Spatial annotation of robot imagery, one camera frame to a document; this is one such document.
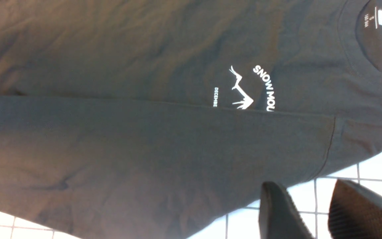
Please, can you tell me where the gray long-sleeved shirt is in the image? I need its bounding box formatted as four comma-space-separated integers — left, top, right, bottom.
0, 0, 382, 239

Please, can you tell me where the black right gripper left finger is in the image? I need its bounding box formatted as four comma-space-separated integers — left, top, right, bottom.
259, 181, 313, 239

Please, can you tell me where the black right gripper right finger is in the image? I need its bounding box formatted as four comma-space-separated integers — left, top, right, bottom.
328, 180, 382, 239

